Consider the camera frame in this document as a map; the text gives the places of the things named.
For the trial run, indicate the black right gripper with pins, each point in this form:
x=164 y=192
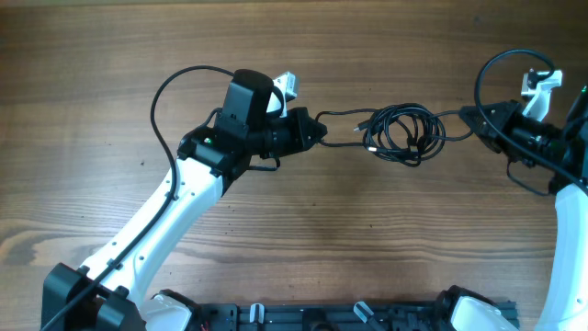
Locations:
x=504 y=115

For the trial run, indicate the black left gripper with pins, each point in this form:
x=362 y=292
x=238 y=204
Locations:
x=297 y=117

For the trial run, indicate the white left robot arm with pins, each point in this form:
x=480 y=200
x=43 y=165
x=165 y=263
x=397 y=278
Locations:
x=108 y=290

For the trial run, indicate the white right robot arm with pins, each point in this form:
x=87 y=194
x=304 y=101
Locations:
x=565 y=307

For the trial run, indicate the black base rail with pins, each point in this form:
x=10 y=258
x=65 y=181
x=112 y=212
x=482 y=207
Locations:
x=453 y=309

